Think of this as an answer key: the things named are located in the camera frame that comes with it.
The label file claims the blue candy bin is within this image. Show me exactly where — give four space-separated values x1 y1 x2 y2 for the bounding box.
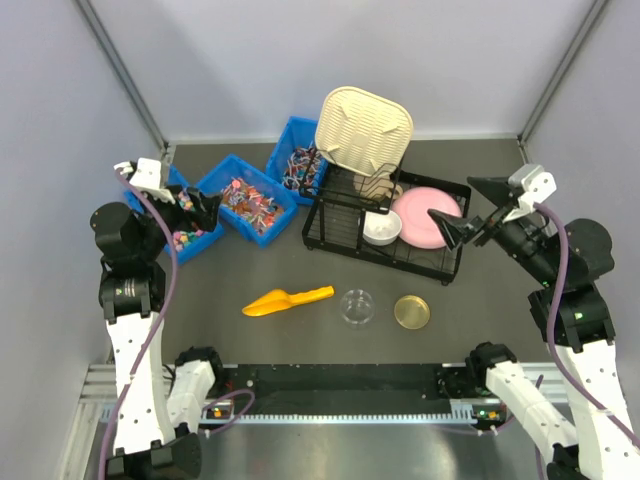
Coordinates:
123 163 226 266
196 154 298 248
266 116 328 206

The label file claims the black wire dish rack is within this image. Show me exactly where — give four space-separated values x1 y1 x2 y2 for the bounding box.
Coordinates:
299 163 471 285

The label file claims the yellow plastic scoop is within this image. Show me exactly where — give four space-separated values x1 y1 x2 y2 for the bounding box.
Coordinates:
242 286 335 317

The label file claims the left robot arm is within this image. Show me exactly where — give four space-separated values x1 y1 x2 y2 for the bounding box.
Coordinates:
90 185 224 479

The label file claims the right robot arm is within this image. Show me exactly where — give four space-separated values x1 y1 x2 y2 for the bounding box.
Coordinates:
428 166 639 479

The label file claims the pink round plate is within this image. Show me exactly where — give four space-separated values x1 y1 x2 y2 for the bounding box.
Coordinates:
391 187 462 250

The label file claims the white small bowl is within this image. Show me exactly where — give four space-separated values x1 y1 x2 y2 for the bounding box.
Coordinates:
363 211 403 246

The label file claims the gold round lid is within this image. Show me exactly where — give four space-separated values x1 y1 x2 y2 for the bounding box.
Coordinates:
394 295 431 330

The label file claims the clear round container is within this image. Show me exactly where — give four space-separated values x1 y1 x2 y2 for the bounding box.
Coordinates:
340 289 375 328

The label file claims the beige square ribbed plate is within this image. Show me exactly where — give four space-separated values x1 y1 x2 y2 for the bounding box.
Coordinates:
314 86 414 177

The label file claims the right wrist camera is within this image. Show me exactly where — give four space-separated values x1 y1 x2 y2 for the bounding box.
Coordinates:
504 163 557 222

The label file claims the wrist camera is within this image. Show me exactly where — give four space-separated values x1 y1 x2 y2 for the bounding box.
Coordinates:
114 157 175 204
504 163 557 222

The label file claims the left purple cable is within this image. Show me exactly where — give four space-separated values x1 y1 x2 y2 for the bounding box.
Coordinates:
97 169 180 480

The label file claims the purple cable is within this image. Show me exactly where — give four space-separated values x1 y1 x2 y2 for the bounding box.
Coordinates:
533 202 640 451
97 169 180 480

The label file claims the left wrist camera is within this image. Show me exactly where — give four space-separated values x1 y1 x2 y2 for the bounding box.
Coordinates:
114 157 175 204

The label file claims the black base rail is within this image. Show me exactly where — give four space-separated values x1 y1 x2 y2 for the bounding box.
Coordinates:
219 364 482 416

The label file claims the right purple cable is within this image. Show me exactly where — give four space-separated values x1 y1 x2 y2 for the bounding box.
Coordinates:
533 202 640 451

